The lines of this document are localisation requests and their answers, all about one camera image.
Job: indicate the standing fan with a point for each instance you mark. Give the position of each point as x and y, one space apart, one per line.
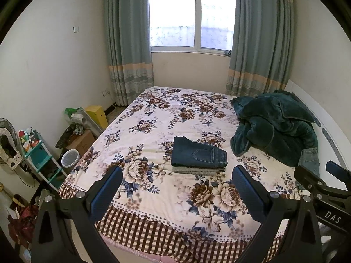
5 127

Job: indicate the dark green plush blanket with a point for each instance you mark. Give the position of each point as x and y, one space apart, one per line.
274 131

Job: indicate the wall outlet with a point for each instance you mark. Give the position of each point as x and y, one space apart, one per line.
106 92

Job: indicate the dark blue jeans pants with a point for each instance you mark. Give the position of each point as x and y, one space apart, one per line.
197 153

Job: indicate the pink bed sheet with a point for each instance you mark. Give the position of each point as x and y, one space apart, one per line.
153 259

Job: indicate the teal striped curtain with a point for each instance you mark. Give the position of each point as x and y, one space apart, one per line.
129 33
260 33

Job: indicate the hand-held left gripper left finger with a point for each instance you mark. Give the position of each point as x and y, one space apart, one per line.
105 194

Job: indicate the green plastic bag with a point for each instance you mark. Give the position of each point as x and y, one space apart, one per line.
71 111

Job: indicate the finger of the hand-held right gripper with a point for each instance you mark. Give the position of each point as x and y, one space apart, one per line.
336 169
309 180

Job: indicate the floral bedspread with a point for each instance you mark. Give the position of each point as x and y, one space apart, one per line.
170 109

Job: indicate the cardboard box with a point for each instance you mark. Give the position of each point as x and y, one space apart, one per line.
82 142

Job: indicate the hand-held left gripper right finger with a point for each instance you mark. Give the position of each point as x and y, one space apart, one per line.
246 194

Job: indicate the yellow box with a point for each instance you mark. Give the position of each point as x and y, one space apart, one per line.
96 116

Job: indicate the red cloth bag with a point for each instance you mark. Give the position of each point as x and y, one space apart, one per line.
23 219

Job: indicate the white headboard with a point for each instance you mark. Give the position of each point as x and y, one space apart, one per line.
329 142

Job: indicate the light blue folded jeans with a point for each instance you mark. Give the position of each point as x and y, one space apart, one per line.
309 159

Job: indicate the window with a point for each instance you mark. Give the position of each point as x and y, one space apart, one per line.
192 13

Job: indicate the teal shelf cart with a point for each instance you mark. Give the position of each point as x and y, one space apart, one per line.
39 156

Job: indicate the grey folded pants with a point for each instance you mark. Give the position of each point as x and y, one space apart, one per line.
192 171

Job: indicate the white waste bin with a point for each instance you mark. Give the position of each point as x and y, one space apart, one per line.
70 159

